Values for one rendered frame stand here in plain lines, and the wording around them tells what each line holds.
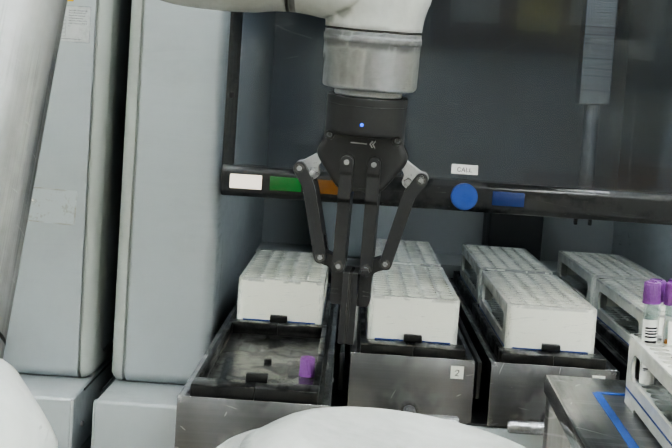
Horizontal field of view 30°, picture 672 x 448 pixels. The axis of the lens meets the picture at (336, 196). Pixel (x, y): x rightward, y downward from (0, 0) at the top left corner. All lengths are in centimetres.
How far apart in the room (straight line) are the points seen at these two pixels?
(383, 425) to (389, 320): 100
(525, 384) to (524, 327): 7
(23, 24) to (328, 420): 19
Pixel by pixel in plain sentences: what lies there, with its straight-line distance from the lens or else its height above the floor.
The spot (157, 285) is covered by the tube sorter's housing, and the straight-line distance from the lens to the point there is 146.
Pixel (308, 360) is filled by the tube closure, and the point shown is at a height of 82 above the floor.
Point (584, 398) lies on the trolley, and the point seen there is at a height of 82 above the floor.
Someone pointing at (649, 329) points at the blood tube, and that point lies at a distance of 114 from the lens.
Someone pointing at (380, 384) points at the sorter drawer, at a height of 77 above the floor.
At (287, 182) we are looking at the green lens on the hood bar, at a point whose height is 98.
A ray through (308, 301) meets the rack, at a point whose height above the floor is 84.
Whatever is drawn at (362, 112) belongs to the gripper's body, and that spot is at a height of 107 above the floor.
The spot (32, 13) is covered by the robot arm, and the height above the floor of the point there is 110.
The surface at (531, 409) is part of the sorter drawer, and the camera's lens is 139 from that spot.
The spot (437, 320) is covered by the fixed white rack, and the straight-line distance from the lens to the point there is 140.
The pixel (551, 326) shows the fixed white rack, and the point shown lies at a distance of 141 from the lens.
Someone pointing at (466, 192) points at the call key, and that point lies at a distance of 140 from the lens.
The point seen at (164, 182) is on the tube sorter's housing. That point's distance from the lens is 145.
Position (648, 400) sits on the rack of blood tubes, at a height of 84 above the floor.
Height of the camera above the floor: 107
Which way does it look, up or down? 4 degrees down
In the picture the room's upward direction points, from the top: 4 degrees clockwise
